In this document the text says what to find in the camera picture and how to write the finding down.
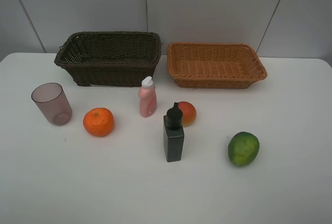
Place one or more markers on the pink bottle white cap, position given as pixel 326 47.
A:
pixel 148 99

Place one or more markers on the red orange peach fruit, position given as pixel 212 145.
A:
pixel 189 113

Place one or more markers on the dark green square bottle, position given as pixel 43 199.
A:
pixel 173 134

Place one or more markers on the orange mandarin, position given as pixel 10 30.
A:
pixel 99 122

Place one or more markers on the green lime fruit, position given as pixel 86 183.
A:
pixel 243 149

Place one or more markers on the translucent purple plastic cup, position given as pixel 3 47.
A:
pixel 51 100

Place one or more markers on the light orange wicker basket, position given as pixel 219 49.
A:
pixel 217 66

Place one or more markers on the dark brown wicker basket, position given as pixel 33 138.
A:
pixel 111 59

